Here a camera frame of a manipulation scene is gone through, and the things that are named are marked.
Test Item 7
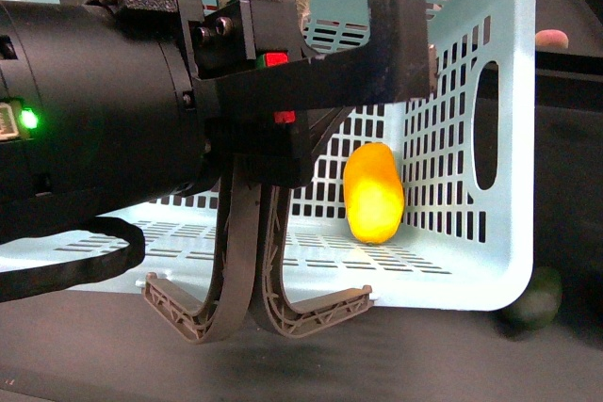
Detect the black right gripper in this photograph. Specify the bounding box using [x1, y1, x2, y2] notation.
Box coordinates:
[98, 0, 437, 186]

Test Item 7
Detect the yellow mango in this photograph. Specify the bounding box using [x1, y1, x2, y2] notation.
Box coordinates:
[343, 143, 405, 245]

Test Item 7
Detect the light blue plastic basket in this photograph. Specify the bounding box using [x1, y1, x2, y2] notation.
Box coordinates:
[1, 0, 535, 345]

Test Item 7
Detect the pale peach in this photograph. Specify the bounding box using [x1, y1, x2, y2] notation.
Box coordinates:
[535, 29, 569, 49]

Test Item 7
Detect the black fruit shelf tray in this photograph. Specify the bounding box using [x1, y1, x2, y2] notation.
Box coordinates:
[536, 0, 602, 76]

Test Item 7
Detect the green avocado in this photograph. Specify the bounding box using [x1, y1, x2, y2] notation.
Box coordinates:
[497, 266, 562, 331]

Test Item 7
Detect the black braided cable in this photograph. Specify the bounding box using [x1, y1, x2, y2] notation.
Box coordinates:
[0, 216, 146, 303]

